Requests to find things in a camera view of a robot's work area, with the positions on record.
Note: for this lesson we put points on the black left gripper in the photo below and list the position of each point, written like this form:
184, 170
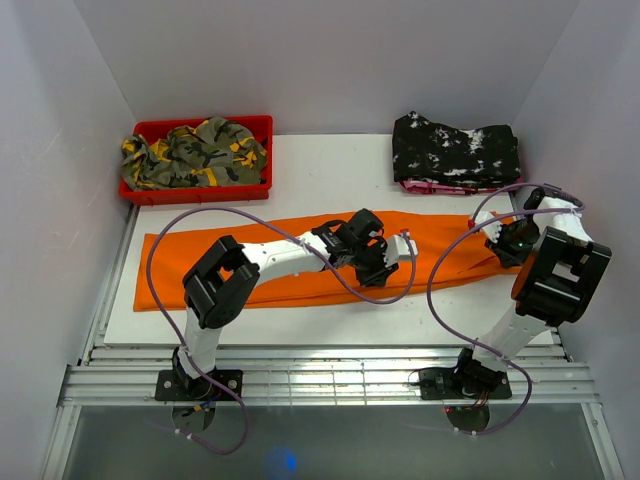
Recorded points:
378, 277

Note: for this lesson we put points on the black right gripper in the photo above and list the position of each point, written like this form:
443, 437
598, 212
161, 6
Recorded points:
507, 258

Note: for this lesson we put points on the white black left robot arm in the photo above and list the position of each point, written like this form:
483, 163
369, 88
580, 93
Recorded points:
221, 282

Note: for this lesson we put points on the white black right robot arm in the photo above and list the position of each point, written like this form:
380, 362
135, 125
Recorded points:
560, 269

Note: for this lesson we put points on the pink folded trousers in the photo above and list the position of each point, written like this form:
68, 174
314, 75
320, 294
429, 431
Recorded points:
466, 188

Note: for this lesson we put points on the black white patterned trousers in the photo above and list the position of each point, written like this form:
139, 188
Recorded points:
423, 150

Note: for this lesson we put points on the camouflage trousers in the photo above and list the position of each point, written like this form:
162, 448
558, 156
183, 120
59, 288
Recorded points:
216, 153

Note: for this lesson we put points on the red plastic bin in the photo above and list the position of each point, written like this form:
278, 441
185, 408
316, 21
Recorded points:
261, 126

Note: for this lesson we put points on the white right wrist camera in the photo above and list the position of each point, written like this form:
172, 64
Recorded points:
485, 222

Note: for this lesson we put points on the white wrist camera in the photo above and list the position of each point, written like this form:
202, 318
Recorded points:
400, 248
485, 222

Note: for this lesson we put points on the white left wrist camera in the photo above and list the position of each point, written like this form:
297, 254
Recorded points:
400, 248

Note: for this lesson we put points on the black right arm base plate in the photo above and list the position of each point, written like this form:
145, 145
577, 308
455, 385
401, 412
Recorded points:
441, 383

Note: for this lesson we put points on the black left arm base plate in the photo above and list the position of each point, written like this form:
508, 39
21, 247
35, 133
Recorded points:
171, 388

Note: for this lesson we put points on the aluminium frame rail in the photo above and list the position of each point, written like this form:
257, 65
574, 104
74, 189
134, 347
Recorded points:
303, 377

